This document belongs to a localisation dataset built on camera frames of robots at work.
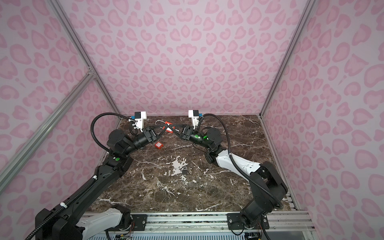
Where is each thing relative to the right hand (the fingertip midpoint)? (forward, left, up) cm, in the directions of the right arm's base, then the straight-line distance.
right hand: (170, 129), depth 63 cm
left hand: (+1, +1, +1) cm, 2 cm away
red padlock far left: (+15, +15, -35) cm, 41 cm away
